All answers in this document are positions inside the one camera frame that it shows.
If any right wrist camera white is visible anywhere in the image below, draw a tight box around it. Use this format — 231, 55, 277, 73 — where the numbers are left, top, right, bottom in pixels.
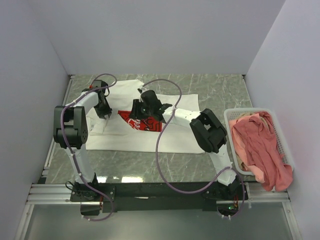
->
137, 86, 147, 95

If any beige garment in basket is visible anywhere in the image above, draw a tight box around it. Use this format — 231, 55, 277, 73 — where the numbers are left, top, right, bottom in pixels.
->
235, 112, 261, 121

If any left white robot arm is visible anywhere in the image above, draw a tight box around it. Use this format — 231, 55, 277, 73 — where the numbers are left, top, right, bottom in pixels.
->
53, 79, 112, 201

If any white plastic laundry basket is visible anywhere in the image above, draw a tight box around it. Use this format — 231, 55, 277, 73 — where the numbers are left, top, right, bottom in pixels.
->
223, 107, 296, 176

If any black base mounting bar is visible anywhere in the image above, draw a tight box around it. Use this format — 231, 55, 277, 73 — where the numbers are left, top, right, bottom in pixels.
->
70, 182, 249, 215

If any white Coca-Cola t-shirt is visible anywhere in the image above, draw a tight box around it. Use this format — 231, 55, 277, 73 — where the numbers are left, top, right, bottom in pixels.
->
85, 79, 204, 154

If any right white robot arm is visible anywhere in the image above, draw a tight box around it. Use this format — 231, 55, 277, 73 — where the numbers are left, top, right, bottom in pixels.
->
130, 88, 243, 200

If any pink t-shirt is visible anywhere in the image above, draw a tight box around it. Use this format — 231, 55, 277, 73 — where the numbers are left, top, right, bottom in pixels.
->
228, 111, 293, 192

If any aluminium frame rail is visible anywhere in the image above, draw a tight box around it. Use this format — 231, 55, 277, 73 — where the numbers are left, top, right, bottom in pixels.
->
14, 154, 73, 240

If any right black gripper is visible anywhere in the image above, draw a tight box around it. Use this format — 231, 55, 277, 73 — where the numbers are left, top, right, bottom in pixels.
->
128, 99, 153, 121

